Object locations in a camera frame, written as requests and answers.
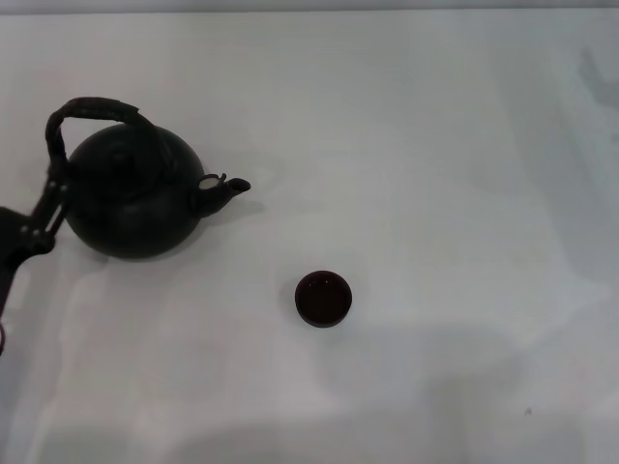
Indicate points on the small dark brown teacup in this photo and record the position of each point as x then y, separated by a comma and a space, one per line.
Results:
323, 298

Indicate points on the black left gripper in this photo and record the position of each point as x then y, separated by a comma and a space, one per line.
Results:
14, 241

